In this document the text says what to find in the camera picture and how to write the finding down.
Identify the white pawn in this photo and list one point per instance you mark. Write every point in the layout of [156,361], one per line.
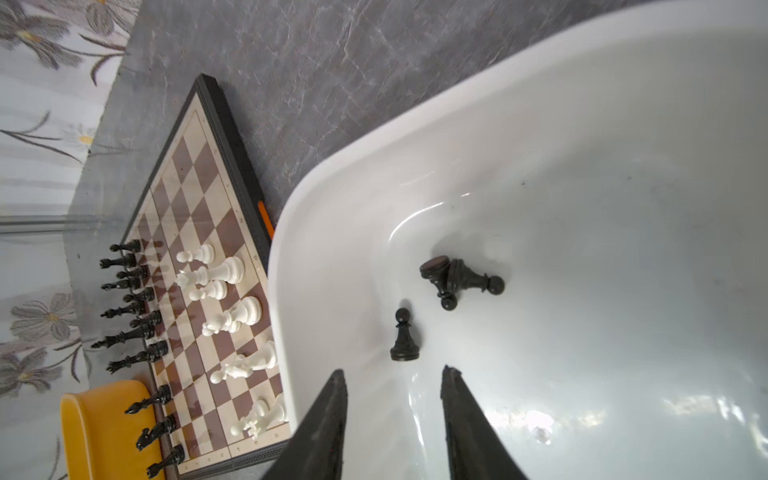
[216,289]
[204,254]

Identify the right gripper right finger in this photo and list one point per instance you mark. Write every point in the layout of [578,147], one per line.
[474,449]

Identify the white knight piece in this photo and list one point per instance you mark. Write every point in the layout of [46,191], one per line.
[243,367]

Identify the yellow plastic tray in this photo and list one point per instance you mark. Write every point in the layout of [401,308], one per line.
[99,437]

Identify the white king piece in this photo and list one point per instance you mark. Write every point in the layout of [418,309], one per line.
[231,271]

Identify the black bishop on board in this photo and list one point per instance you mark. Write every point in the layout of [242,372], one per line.
[128,283]

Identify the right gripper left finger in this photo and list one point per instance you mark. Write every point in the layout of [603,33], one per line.
[315,450]

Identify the black rook on board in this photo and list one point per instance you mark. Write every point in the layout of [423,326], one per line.
[133,246]

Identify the white rook piece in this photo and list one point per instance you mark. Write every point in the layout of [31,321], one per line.
[261,418]

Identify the black rook near edge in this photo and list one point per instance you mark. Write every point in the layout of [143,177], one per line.
[176,456]

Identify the white bishop piece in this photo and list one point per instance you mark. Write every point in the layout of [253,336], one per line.
[246,312]

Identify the black pawn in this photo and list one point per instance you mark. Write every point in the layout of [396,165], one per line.
[448,300]
[140,272]
[152,353]
[152,319]
[145,295]
[405,347]

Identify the black king on board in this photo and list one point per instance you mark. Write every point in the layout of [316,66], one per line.
[144,332]

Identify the black knight near edge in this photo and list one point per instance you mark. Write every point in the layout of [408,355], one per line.
[164,427]

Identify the black queen on board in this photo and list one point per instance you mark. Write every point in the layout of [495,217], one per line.
[134,308]

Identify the black chess piece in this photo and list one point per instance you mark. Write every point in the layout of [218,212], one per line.
[451,276]

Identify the black knight on board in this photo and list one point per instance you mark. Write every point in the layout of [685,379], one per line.
[126,261]

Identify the white plastic tray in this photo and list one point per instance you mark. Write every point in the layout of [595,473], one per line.
[615,177]

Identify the black bishop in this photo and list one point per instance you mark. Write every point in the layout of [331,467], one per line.
[162,396]
[128,283]

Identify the brown folding chess board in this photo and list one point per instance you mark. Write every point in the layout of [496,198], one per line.
[206,238]

